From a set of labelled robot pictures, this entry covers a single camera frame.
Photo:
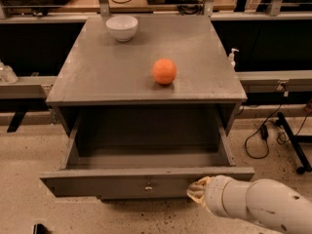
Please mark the yellow foam padded gripper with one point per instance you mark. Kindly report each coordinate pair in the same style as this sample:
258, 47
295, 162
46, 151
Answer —
214, 192

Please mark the grey top drawer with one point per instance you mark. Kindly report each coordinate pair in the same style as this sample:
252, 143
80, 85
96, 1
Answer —
112, 161

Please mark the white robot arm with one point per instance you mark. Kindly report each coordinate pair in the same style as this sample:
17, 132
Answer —
264, 202

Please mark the metal drawer knob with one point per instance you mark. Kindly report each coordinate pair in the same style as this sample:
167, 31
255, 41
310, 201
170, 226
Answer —
148, 186

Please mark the black stand leg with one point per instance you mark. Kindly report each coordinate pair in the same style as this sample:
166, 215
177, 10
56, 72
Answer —
296, 141

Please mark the orange ball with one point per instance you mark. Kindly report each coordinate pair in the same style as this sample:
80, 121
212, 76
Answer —
164, 71

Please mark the white pump bottle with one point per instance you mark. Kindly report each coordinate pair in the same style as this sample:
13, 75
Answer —
231, 56

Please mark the grey wooden cabinet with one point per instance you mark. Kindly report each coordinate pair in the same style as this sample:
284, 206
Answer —
100, 70

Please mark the black object on floor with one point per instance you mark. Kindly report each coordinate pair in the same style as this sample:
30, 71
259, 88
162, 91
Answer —
39, 229

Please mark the white ceramic bowl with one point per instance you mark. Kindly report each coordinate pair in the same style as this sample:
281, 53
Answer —
123, 28

